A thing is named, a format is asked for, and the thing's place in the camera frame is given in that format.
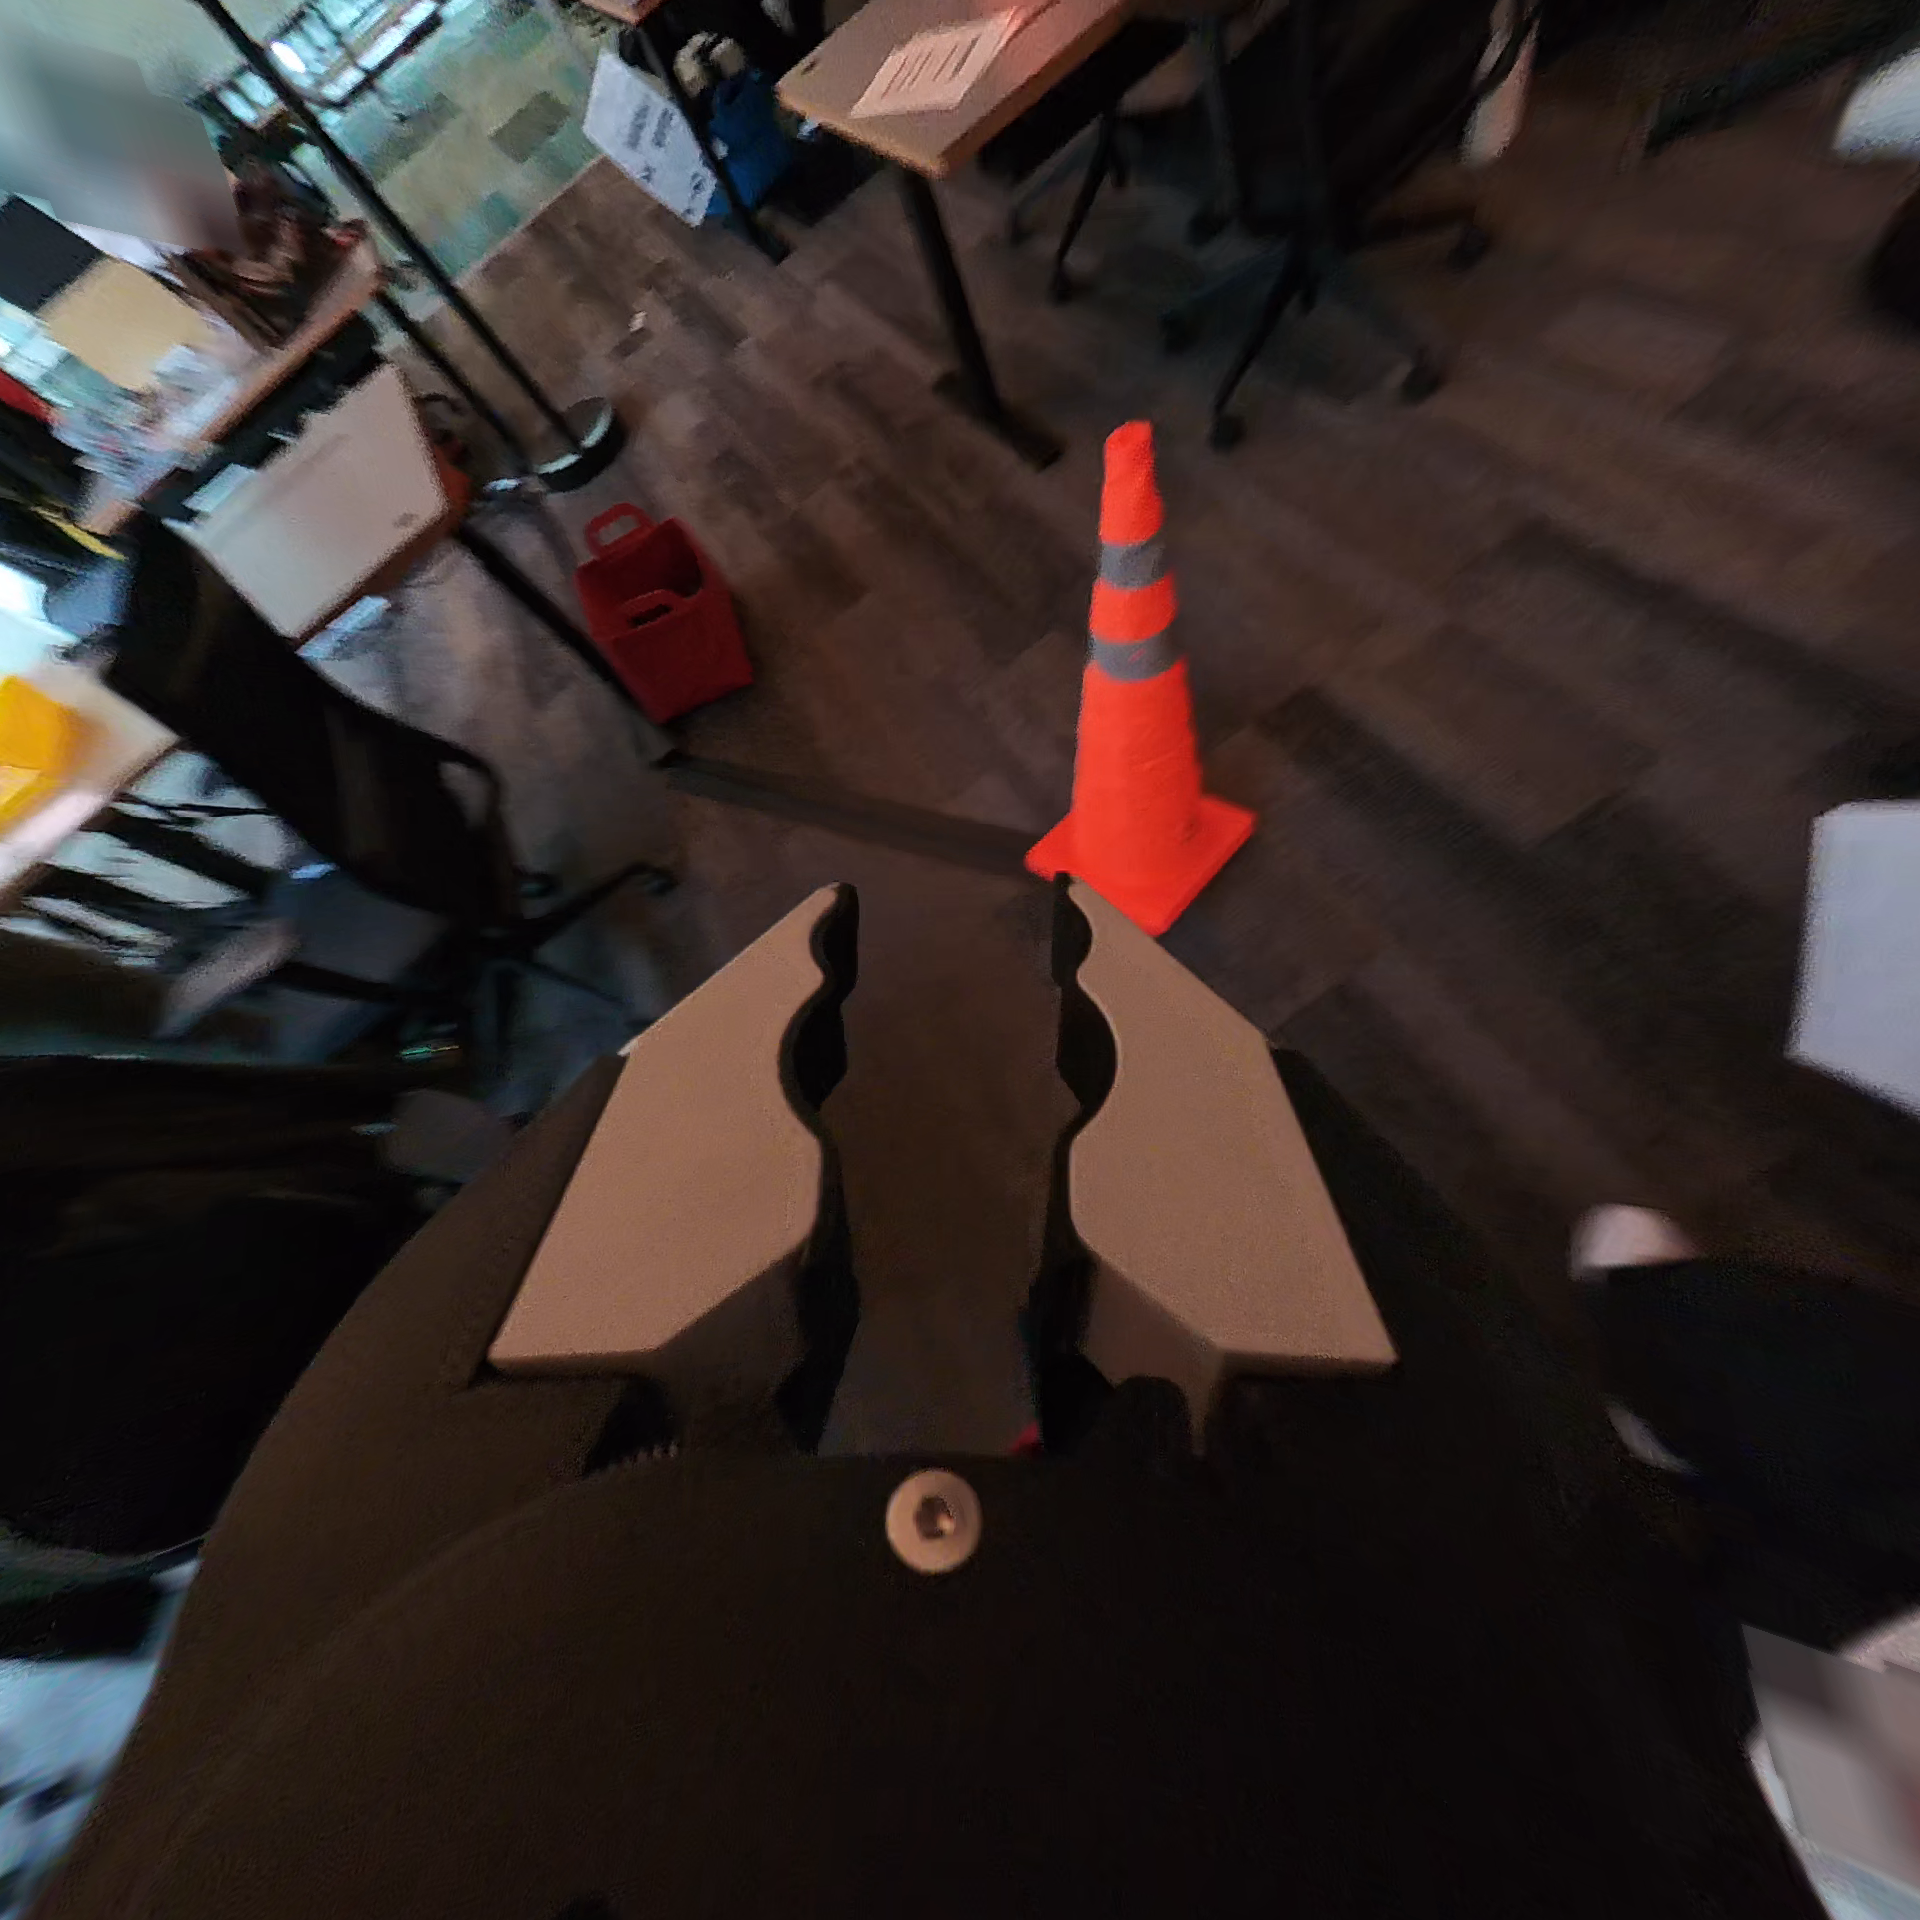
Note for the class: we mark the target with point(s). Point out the white blurred sheet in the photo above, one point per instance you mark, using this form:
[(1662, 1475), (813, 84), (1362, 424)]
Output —
[(1870, 938)]

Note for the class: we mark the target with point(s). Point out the wooden table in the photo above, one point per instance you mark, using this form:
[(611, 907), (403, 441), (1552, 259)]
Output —
[(1050, 43)]

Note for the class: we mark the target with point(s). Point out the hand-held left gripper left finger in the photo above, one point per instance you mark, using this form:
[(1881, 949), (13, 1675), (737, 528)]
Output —
[(662, 1200)]

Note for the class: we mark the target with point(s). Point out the red plastic basket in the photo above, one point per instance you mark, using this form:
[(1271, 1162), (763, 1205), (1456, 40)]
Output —
[(666, 632)]

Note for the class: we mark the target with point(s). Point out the white paper sheet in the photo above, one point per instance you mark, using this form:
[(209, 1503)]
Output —
[(932, 73)]

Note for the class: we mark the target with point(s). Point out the small yellow container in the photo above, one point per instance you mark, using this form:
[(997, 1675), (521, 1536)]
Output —
[(35, 742)]

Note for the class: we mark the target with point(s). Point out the black pole stand round base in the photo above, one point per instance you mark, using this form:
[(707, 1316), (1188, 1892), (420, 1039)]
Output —
[(578, 437)]

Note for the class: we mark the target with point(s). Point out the black office chair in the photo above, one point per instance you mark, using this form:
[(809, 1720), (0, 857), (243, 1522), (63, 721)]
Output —
[(302, 750)]

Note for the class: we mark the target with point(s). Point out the beige board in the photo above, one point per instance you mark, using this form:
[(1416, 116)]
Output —
[(326, 504)]

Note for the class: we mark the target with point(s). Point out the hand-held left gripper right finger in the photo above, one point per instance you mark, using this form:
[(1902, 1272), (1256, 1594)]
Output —
[(1216, 1200)]

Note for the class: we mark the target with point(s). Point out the orange traffic cone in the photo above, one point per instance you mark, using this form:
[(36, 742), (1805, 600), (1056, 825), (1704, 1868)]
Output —
[(1136, 721)]

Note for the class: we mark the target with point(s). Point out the blue bag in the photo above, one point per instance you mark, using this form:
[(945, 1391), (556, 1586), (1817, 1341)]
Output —
[(746, 143)]

